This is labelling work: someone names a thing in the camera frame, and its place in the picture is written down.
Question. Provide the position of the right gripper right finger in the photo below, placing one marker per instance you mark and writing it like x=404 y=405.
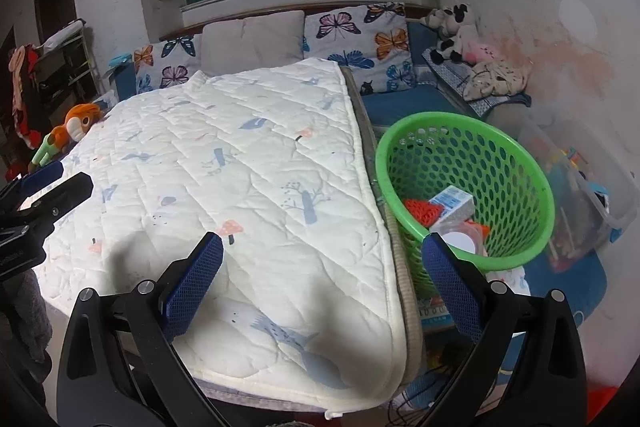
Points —
x=525 y=367

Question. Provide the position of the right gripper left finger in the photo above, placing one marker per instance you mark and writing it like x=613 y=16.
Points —
x=118 y=366

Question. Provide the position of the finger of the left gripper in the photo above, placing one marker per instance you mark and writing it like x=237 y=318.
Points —
x=56 y=203
x=41 y=178

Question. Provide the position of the blue white milk carton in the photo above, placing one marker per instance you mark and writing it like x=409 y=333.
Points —
x=457 y=206

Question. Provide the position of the red wrapper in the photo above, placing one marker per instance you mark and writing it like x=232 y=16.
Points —
x=424 y=212

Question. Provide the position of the orange plush toy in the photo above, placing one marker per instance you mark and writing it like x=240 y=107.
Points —
x=77 y=123

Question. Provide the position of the metal storage shelf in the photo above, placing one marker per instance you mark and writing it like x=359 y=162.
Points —
x=65 y=73

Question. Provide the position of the left butterfly pillow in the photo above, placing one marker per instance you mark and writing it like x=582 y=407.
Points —
x=167 y=63

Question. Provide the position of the butterfly pillow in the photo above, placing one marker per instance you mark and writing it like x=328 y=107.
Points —
x=167 y=63
x=371 y=40

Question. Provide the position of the clear plastic storage bin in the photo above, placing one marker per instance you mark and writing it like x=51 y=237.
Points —
x=595 y=198

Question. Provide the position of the white quilted blanket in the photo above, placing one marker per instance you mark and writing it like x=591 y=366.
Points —
x=305 y=308

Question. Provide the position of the beige plain pillow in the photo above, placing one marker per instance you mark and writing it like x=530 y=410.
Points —
x=266 y=41

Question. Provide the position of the green plastic mesh basket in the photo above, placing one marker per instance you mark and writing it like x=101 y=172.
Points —
x=425 y=153

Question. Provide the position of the beige crumpled cloth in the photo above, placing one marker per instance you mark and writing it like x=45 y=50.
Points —
x=496 y=78

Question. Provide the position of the blue bed sheet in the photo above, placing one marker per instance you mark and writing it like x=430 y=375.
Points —
x=430 y=94

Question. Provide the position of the blue patterned folded blanket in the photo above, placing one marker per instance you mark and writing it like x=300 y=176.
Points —
x=453 y=79

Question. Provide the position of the pink plush toy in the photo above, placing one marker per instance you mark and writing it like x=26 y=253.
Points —
x=474 y=52

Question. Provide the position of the right butterfly pillow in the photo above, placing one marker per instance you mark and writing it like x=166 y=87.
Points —
x=371 y=40

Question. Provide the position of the black white plush cow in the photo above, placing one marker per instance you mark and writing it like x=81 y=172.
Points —
x=455 y=27

